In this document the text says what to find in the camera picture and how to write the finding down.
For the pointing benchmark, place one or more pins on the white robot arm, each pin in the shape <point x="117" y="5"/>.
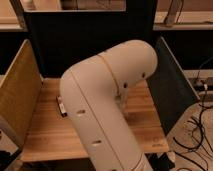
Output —
<point x="90" y="91"/>

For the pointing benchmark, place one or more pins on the small dark rectangular packet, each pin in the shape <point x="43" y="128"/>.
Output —
<point x="61" y="106"/>

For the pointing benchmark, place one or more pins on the right dark side panel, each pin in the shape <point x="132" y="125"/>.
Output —
<point x="170" y="89"/>

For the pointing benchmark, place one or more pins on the black back panel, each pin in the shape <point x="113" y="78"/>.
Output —
<point x="61" y="39"/>

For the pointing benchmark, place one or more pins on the left wooden side panel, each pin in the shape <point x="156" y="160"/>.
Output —
<point x="19" y="91"/>

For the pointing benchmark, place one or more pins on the power strip on floor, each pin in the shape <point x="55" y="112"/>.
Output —
<point x="201" y="84"/>

